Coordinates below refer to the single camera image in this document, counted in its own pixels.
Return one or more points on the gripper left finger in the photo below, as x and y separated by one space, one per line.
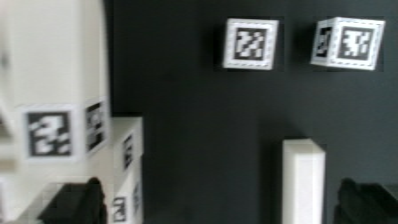
77 206

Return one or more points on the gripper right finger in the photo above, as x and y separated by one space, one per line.
367 203

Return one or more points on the white chair back frame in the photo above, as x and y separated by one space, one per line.
54 102

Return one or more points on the white small chair part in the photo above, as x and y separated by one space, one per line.
347 43

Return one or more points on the white chair seat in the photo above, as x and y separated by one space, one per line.
129 151

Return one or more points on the white chair leg block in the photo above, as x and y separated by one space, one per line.
251 41

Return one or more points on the white U-shaped fence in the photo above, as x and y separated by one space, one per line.
303 182

